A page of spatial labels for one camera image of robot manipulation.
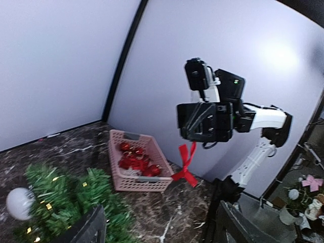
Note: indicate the red ornaments in basket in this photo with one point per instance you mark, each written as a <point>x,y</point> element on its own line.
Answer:
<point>137,161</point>

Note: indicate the pink plastic basket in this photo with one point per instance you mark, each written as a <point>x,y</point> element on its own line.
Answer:
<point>123,180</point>

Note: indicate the white ball ornament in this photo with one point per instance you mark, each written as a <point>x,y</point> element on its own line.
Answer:
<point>19,202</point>

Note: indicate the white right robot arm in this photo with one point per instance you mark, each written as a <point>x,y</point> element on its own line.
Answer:
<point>275,126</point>

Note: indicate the small green christmas tree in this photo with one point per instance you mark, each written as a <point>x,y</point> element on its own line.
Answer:
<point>61,198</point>

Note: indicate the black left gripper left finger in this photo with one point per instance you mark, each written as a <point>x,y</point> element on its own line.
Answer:
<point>91,227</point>

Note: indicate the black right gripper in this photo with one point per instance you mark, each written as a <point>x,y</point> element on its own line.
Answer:
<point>213,122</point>

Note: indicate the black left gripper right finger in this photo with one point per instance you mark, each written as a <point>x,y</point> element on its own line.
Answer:
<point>231,222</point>

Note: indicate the red ribbon bow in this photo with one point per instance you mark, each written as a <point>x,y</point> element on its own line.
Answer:
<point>186,156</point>

